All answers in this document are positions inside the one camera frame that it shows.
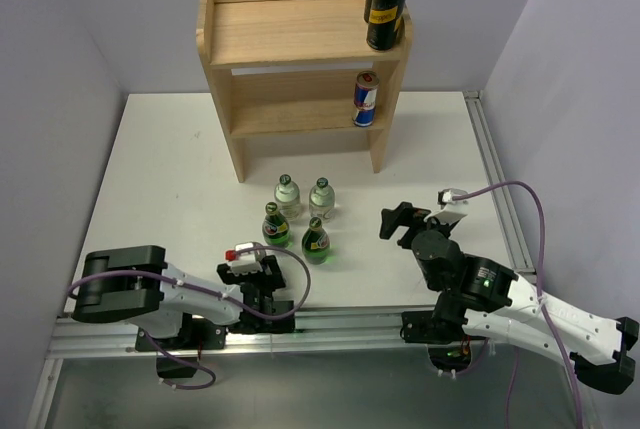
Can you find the green glass bottle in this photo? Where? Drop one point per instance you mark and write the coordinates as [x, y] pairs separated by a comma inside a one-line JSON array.
[[275, 227], [315, 242]]

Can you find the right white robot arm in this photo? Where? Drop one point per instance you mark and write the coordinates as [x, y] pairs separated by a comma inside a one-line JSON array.
[[479, 297]]

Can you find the front black yellow can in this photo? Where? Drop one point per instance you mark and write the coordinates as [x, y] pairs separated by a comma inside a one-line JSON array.
[[383, 23]]

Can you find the Red Bull can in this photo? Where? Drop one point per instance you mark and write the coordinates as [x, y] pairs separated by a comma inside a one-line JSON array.
[[365, 95]]

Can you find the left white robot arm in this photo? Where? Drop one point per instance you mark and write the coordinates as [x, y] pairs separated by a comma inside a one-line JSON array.
[[137, 285]]

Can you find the right clear Chang bottle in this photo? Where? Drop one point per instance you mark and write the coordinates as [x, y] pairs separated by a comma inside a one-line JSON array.
[[322, 199]]

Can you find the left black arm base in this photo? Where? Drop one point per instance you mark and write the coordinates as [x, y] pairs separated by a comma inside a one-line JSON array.
[[195, 337]]

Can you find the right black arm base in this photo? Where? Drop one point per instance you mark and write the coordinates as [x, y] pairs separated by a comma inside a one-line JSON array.
[[451, 352]]

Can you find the clear chang bottle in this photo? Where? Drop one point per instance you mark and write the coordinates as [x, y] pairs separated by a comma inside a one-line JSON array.
[[287, 197], [322, 199]]

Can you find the aluminium rail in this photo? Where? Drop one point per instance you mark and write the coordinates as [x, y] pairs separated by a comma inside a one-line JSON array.
[[517, 249], [316, 331]]

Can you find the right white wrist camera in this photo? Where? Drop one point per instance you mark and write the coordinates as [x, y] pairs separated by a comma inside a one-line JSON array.
[[450, 204]]

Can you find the front aluminium rail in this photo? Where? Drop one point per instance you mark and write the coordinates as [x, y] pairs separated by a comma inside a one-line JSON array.
[[316, 331]]

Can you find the right aluminium rail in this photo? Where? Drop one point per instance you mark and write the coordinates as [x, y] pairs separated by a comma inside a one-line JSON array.
[[517, 249]]

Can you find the left clear Chang bottle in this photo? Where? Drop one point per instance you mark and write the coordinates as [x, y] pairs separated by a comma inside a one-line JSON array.
[[287, 197]]

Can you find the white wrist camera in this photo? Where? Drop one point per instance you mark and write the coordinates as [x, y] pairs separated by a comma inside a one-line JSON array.
[[245, 258], [450, 204]]

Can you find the wooden two-tier shelf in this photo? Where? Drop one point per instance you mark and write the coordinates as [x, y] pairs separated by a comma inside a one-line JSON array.
[[287, 66]]

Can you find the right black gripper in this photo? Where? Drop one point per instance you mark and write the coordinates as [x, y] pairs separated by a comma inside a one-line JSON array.
[[404, 214]]

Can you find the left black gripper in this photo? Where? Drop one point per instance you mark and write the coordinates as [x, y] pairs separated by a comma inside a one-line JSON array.
[[277, 278]]

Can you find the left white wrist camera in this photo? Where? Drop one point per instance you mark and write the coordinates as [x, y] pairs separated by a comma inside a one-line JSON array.
[[245, 258]]

